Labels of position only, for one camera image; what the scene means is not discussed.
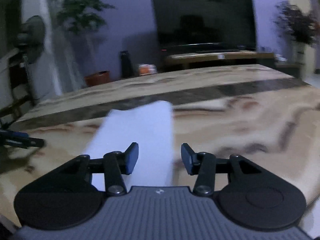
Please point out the black standing fan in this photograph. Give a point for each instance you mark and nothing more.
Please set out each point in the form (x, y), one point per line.
(32, 37)

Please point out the translucent white curtain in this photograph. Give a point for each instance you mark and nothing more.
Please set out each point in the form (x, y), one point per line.
(72, 62)

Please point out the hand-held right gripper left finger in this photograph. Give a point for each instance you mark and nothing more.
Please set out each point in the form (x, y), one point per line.
(132, 158)

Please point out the black television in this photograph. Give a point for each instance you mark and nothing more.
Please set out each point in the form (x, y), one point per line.
(202, 17)

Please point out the wooden television stand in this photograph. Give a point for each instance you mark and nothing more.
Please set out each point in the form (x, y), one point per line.
(220, 57)

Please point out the potted tree in terracotta pot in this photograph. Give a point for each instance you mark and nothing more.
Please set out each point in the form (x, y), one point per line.
(98, 78)

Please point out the dried flowers in vase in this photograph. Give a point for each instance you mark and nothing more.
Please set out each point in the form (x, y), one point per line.
(297, 25)

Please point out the black speaker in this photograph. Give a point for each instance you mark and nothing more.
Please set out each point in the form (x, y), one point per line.
(126, 65)

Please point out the white nonwoven sheets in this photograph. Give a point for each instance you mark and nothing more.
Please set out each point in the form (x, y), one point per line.
(150, 135)

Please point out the orange tissue pack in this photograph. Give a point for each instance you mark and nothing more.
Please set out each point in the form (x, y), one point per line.
(147, 70)

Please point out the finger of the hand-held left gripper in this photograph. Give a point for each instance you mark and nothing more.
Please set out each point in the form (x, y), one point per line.
(17, 135)
(30, 143)

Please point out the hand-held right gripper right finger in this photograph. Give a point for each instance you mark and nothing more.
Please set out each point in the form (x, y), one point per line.
(188, 158)

